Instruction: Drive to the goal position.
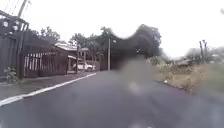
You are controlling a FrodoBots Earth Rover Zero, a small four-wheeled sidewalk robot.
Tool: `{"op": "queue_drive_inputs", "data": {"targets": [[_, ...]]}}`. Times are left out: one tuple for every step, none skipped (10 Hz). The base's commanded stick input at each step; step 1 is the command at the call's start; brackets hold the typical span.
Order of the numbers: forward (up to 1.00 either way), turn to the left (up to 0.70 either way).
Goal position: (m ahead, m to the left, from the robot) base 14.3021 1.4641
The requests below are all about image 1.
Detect bare tree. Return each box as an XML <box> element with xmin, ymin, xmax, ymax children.
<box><xmin>198</xmin><ymin>39</ymin><xmax>209</xmax><ymax>65</ymax></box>

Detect grey asphalt road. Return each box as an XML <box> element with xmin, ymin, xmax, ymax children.
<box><xmin>0</xmin><ymin>69</ymin><xmax>224</xmax><ymax>128</ymax></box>

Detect leaning utility pole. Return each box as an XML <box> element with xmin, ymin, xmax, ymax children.
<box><xmin>17</xmin><ymin>0</ymin><xmax>30</xmax><ymax>18</ymax></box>

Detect thin grey pole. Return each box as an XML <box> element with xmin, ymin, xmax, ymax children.
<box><xmin>106</xmin><ymin>36</ymin><xmax>112</xmax><ymax>72</ymax></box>

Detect white car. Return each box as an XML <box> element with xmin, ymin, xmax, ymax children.
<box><xmin>72</xmin><ymin>61</ymin><xmax>96</xmax><ymax>72</ymax></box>

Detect grey concrete pavement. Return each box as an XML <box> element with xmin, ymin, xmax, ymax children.
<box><xmin>0</xmin><ymin>71</ymin><xmax>96</xmax><ymax>101</ymax></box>

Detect small green plant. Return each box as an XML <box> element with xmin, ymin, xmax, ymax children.
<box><xmin>3</xmin><ymin>66</ymin><xmax>21</xmax><ymax>85</ymax></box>

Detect dry grass verge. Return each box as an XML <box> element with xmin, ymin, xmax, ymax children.
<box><xmin>151</xmin><ymin>62</ymin><xmax>224</xmax><ymax>98</ymax></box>

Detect row of dark trees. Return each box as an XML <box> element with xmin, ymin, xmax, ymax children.
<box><xmin>39</xmin><ymin>23</ymin><xmax>163</xmax><ymax>72</ymax></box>

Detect overhead wires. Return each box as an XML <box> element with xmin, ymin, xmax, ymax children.
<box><xmin>2</xmin><ymin>0</ymin><xmax>19</xmax><ymax>16</ymax></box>

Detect house with picket fence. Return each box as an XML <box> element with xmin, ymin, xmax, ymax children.
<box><xmin>22</xmin><ymin>31</ymin><xmax>91</xmax><ymax>79</ymax></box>

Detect dark metal gate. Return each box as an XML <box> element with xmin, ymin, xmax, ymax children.
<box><xmin>0</xmin><ymin>9</ymin><xmax>30</xmax><ymax>82</ymax></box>

